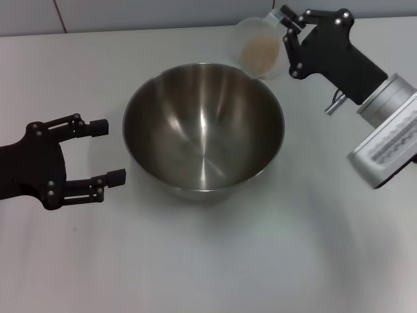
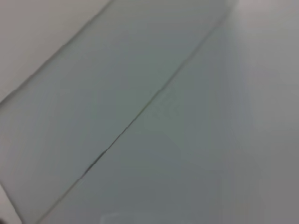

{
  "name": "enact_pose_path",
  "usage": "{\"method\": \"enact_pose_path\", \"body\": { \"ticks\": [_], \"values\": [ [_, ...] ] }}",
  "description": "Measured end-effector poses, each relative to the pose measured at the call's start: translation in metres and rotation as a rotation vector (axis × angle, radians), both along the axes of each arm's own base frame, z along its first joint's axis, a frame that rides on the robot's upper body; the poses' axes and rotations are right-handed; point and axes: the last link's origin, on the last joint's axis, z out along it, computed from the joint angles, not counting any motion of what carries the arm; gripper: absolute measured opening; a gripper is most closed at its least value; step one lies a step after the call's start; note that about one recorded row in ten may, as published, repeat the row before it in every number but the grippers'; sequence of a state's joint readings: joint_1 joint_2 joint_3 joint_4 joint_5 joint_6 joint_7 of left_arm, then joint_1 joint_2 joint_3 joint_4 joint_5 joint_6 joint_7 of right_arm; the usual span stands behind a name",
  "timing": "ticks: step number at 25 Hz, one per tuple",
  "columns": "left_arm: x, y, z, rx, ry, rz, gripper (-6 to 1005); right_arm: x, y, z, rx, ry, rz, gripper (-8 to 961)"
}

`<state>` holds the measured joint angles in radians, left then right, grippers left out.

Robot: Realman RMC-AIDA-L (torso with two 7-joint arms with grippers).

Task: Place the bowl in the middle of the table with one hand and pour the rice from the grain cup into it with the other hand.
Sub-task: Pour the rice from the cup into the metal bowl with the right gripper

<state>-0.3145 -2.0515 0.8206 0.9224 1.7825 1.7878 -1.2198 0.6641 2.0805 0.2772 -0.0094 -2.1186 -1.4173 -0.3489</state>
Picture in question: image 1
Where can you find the transparent plastic measuring cup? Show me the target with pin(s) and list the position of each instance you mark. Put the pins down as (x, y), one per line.
(238, 39)

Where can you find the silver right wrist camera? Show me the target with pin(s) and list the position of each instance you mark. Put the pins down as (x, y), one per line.
(384, 153)

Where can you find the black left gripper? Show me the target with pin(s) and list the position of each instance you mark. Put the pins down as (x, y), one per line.
(32, 166)

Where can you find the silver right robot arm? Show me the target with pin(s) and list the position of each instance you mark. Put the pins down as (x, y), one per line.
(387, 98)

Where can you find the stainless steel mixing bowl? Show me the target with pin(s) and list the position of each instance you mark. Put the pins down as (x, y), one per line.
(202, 137)

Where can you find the white rice grains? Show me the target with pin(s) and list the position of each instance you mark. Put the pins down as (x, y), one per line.
(260, 53)

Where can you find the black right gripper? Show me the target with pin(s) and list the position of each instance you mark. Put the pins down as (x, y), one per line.
(332, 55)

